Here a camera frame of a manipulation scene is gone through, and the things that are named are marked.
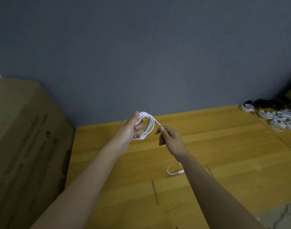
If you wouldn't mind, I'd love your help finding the person's left hand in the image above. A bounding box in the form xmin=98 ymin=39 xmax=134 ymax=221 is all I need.
xmin=109 ymin=111 xmax=147 ymax=156

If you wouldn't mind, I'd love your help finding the person's right hand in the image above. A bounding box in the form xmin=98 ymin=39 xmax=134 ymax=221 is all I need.
xmin=155 ymin=125 xmax=190 ymax=161

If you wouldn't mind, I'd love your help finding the tangle of white cables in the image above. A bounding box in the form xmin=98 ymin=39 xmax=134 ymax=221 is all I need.
xmin=132 ymin=111 xmax=186 ymax=176

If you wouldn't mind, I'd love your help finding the person's right forearm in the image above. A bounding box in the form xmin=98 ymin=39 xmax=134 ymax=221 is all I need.
xmin=176 ymin=152 xmax=266 ymax=229

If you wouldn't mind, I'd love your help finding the person's left forearm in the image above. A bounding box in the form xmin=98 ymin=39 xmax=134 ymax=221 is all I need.
xmin=31 ymin=146 xmax=123 ymax=229

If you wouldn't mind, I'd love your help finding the plain brown cardboard box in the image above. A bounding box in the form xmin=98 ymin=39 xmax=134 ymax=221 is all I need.
xmin=0 ymin=76 xmax=75 ymax=229

